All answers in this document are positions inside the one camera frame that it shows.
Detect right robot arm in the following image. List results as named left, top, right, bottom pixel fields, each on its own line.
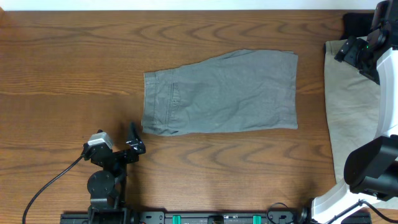
left=141, top=1, right=397, bottom=223

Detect black left camera cable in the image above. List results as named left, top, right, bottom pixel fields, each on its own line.
left=22, top=155, right=85, bottom=224

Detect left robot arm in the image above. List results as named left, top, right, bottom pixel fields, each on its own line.
left=81, top=130, right=139, bottom=224

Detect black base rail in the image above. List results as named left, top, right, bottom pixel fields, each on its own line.
left=60, top=210, right=373, bottom=224

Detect grey shorts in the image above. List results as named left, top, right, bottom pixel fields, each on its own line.
left=141, top=49, right=299, bottom=136

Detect black garment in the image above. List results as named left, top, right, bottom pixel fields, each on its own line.
left=340, top=12, right=374, bottom=40

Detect beige shorts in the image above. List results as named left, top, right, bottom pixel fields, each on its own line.
left=324, top=40, right=397, bottom=182

